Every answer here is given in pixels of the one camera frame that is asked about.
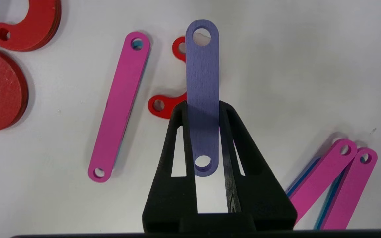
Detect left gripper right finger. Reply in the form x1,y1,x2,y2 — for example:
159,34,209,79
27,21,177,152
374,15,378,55
219,101,298,231

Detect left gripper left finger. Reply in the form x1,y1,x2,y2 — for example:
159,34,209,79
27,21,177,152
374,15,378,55
143,100,198,232

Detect small red arc piece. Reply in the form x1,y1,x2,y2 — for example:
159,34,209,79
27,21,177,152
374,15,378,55
148,36,188,119

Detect long pink bar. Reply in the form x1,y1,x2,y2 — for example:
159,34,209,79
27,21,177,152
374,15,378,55
286,139,358,225
88,31,151,183
315,147,378,230

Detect short purple bar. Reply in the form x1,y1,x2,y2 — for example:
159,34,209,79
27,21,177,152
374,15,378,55
185,19,220,177

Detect large red arc piece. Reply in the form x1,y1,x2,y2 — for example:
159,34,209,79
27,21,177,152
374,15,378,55
0,49,29,133
0,0,62,52

